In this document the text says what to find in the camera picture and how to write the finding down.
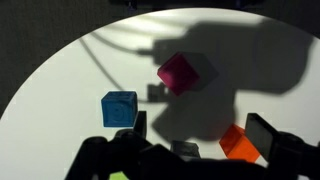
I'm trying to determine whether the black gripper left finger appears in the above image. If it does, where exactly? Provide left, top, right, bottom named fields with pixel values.
left=64, top=110, right=188, bottom=180

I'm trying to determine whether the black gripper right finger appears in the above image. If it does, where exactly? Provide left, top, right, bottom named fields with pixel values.
left=244, top=112, right=320, bottom=180

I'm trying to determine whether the magenta cube block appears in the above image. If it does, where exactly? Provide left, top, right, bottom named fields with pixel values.
left=156, top=51, right=201, bottom=97

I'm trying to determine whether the orange cube block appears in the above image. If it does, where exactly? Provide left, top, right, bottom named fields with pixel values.
left=218, top=123, right=262, bottom=164

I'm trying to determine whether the lime green cube block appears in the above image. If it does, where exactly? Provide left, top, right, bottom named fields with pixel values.
left=108, top=171, right=130, bottom=180

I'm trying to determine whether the blue cube block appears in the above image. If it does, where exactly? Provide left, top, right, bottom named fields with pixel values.
left=100, top=90, right=139, bottom=129

